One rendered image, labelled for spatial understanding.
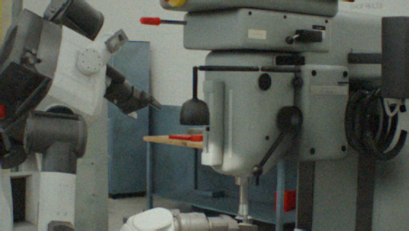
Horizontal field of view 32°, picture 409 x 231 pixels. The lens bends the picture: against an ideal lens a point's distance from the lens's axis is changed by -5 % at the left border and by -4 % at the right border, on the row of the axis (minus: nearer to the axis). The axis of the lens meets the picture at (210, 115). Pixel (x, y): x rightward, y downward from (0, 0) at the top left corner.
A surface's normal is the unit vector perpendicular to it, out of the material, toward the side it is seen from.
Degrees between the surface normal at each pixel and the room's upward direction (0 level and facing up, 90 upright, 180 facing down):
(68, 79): 58
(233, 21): 90
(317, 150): 90
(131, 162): 90
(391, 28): 90
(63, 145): 77
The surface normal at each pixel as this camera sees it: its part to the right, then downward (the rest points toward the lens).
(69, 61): 0.65, -0.50
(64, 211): 0.51, -0.12
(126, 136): 0.64, 0.05
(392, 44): -0.77, 0.02
